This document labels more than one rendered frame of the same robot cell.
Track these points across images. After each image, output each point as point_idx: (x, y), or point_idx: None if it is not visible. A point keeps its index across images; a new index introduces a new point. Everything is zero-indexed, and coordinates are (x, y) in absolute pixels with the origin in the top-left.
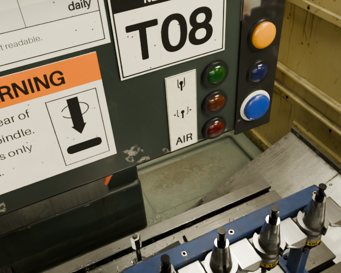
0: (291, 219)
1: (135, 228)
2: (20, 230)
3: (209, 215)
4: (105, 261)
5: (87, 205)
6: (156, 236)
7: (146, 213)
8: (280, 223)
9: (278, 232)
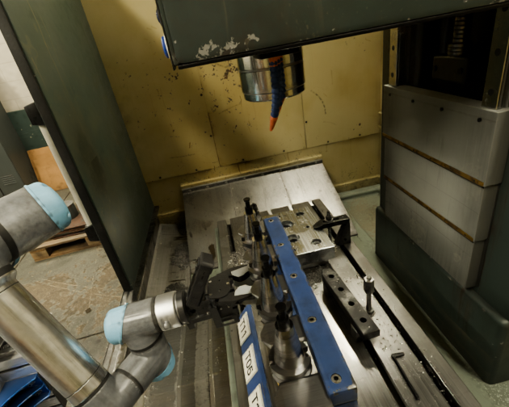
0: (300, 337)
1: (473, 365)
2: (409, 239)
3: (451, 398)
4: (375, 291)
5: (450, 279)
6: (403, 329)
7: None
8: (296, 324)
9: (261, 287)
